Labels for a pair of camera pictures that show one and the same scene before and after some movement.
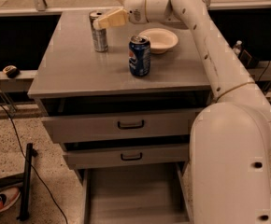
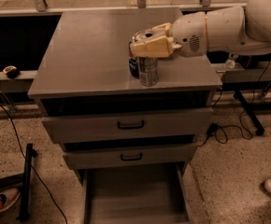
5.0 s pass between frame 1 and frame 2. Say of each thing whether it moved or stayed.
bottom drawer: stayed
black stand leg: stayed
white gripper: moved
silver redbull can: moved
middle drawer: stayed
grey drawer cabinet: stayed
